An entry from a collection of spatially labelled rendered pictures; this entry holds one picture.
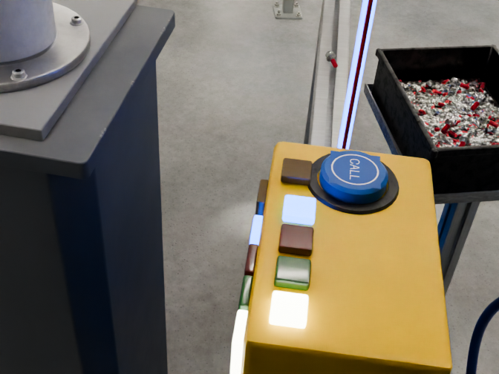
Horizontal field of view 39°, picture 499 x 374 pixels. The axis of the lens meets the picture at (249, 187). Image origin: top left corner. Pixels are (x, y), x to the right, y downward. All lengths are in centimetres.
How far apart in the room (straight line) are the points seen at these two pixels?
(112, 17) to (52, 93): 17
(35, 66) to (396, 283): 49
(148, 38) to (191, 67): 170
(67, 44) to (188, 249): 113
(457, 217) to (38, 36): 54
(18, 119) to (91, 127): 7
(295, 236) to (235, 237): 150
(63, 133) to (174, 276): 113
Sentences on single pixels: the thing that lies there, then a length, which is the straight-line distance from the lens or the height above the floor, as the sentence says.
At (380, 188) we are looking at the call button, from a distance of 41.
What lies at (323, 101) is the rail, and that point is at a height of 86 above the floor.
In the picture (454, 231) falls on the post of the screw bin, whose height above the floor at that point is 72.
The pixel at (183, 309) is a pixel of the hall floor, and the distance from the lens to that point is 172.
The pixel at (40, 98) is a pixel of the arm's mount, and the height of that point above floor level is 94.
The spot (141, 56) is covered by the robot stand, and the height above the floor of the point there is 93.
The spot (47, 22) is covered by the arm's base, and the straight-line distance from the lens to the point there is 78.
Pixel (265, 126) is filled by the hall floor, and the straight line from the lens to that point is 226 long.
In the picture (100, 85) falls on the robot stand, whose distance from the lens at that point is 76.
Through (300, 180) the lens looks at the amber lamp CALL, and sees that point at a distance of 42.
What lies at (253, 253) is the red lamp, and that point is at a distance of 40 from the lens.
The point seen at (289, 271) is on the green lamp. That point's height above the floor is 108.
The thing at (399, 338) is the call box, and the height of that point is 107.
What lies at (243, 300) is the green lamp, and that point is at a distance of 38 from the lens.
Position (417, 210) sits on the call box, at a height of 107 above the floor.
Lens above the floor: 135
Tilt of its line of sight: 41 degrees down
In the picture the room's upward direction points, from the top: 4 degrees clockwise
